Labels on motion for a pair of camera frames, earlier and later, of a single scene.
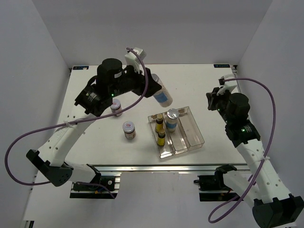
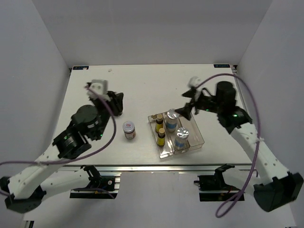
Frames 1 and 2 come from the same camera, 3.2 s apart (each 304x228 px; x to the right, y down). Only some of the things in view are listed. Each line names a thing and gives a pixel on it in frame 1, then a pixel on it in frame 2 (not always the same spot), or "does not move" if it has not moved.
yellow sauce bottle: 161,136 does not move
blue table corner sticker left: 80,67 does not move
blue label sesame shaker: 163,97 -> 181,141
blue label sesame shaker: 172,119 does not move
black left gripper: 140,80 -> 116,102
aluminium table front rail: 162,168 does not move
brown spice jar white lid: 129,128 does not move
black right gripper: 212,97 -> 185,110
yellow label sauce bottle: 159,122 does not move
